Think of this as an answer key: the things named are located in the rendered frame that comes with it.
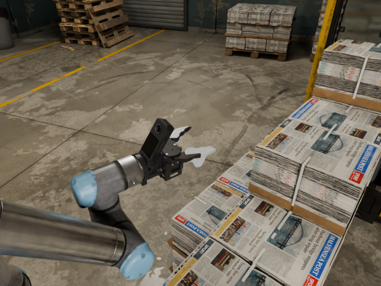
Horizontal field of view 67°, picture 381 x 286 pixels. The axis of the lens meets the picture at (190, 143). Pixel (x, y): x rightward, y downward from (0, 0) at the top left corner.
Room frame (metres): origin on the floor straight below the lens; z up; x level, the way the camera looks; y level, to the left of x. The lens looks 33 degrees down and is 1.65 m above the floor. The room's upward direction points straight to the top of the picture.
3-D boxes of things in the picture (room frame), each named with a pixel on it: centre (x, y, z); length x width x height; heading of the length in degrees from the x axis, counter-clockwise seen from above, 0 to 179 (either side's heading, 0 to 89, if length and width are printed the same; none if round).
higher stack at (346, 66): (1.34, -0.85, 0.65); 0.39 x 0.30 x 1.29; 50
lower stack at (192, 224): (1.15, -0.26, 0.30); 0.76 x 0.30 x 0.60; 140
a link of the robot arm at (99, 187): (0.50, 0.21, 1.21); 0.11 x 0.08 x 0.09; 127
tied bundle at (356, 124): (1.11, -0.66, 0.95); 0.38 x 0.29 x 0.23; 50
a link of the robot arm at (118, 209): (0.49, 0.20, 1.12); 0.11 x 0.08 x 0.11; 37
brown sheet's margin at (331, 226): (0.89, -0.47, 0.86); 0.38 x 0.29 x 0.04; 51
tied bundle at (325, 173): (0.89, -0.47, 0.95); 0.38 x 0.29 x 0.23; 51
